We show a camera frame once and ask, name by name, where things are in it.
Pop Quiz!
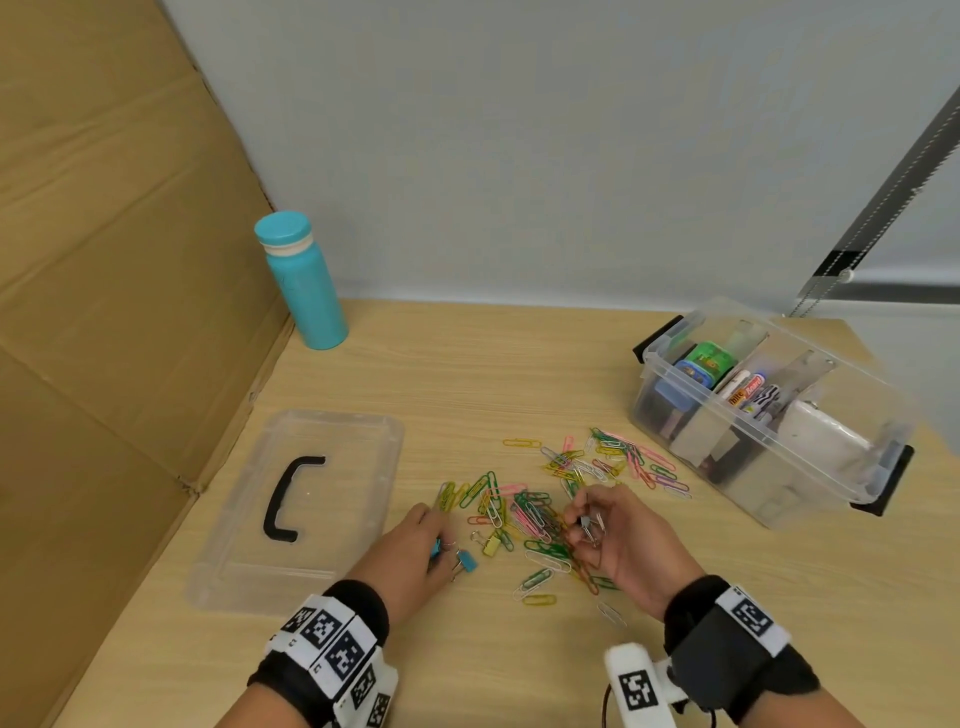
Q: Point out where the brown cardboard panel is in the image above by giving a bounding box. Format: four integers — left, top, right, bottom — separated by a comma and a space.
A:
0, 0, 295, 728

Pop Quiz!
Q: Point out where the black marker-tagged right wristband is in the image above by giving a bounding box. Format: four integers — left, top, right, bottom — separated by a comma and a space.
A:
663, 575, 821, 728

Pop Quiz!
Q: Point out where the person's right forearm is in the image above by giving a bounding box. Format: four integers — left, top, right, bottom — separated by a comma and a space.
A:
738, 686, 867, 728

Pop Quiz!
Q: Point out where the black marker-tagged left wristband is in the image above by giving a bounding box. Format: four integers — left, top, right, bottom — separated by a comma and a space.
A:
247, 579, 400, 728

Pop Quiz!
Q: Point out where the teal water bottle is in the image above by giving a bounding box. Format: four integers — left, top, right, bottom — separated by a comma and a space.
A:
253, 210, 350, 351

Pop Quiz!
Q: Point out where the person's right hand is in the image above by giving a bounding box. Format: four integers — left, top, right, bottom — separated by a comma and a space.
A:
562, 483, 708, 622

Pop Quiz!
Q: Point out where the person's left forearm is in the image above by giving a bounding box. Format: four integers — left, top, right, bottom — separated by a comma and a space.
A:
213, 681, 320, 728

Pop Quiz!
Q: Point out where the white correction pen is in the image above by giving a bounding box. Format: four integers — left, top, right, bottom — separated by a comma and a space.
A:
716, 367, 768, 414

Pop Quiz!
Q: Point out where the toothed metal stand bar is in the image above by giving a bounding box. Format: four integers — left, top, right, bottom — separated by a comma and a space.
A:
793, 93, 960, 321

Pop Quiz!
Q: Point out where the black marker-tagged wristband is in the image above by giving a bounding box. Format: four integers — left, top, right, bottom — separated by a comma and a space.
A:
247, 579, 400, 728
663, 575, 821, 728

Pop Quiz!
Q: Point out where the person's left hand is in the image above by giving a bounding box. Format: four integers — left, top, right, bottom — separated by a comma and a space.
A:
351, 504, 456, 628

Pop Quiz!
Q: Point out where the white marker-tagged wrist camera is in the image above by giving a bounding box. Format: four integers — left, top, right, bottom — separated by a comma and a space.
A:
603, 642, 690, 728

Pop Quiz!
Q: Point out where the pile of coloured paper clips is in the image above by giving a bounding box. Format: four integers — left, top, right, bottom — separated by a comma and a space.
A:
437, 427, 695, 628

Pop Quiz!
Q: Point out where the white plastic packet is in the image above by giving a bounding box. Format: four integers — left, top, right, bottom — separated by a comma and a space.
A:
780, 400, 876, 483

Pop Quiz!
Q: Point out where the clear plastic box lid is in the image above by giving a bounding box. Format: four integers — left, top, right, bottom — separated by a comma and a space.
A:
185, 408, 406, 618

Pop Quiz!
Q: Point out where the black box latch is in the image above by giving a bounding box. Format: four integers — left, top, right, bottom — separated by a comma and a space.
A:
633, 315, 686, 366
850, 445, 917, 518

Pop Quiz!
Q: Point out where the blue stationery item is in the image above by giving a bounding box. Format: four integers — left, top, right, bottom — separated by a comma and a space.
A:
652, 378, 696, 411

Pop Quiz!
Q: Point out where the clear plastic storage box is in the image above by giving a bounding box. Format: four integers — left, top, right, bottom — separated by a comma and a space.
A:
628, 296, 918, 532

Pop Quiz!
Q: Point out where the black lid handle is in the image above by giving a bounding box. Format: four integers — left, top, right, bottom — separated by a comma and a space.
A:
262, 454, 327, 543

